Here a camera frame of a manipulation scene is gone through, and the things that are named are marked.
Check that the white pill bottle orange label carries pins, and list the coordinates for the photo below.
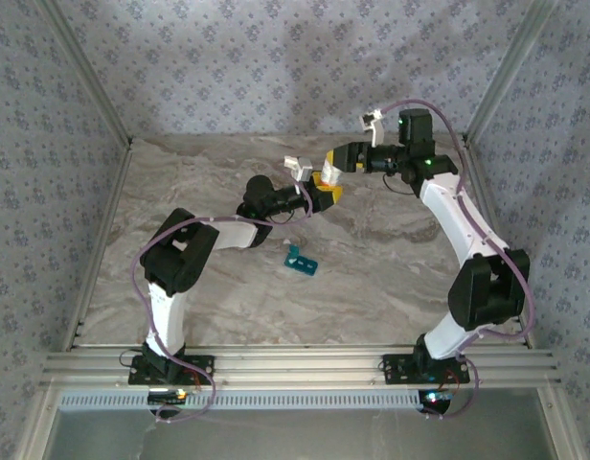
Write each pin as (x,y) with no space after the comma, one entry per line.
(331,176)

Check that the teal weekly pill organizer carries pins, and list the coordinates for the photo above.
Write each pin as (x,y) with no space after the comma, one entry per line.
(304,264)

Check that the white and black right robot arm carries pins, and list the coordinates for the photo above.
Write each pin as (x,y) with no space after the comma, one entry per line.
(448,211)

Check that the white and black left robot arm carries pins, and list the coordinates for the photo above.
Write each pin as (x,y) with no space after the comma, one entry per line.
(168,311)

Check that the left controller board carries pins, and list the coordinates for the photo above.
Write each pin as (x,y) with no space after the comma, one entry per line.
(168,397)

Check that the controller board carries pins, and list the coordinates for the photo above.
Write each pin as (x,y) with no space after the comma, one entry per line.
(168,397)
(436,400)

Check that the right controller board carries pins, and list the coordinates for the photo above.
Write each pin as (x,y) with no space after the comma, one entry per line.
(436,400)

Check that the aluminium side rail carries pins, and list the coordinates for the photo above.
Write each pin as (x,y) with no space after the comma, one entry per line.
(486,201)
(108,215)

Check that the aluminium corner post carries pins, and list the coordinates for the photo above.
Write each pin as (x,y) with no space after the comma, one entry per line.
(84,76)
(510,72)

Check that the aluminium frame beam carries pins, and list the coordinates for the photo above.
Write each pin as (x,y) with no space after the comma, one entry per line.
(300,366)

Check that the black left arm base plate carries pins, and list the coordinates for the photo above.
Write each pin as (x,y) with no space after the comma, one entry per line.
(199,369)

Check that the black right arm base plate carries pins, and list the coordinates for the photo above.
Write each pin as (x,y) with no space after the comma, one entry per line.
(398,369)

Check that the aluminium frame leg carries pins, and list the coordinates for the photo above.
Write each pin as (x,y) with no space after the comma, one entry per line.
(34,426)
(558,421)

